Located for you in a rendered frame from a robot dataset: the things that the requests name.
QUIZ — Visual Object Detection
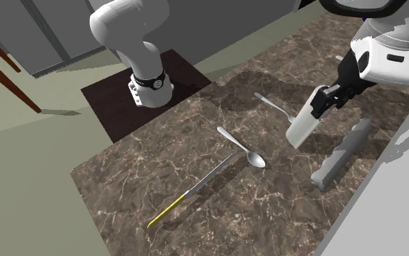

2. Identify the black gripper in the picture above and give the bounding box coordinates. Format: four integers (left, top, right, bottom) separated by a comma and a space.
309, 49, 378, 120

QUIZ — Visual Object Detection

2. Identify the white oblong block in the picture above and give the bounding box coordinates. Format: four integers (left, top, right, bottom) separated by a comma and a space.
285, 84, 328, 149

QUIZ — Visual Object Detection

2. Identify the silver fork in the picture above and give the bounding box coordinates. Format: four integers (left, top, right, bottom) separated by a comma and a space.
254, 92, 296, 124

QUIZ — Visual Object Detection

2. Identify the grey long bar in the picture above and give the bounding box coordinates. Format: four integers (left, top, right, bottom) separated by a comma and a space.
309, 117, 373, 193

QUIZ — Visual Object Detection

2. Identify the silver spoon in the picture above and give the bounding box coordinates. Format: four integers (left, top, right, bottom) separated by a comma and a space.
216, 126, 267, 169

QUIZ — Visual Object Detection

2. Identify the dark robot stand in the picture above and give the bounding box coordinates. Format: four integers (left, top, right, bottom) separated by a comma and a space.
81, 49, 213, 144

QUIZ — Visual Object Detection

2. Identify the grey cabinet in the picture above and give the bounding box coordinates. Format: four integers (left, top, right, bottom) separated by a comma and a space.
0, 0, 107, 79

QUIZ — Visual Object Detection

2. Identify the yellow handled knife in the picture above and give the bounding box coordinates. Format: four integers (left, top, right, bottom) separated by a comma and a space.
147, 151, 239, 229

